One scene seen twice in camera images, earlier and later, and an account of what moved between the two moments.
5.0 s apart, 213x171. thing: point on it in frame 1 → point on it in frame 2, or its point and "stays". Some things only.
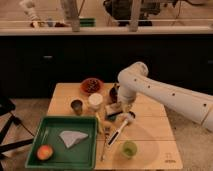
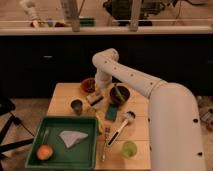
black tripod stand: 6,119 stays
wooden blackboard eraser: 114,108 → 97,101
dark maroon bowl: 113,93 stays
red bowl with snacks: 91,86 stays
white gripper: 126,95 → 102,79
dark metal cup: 77,105 stays
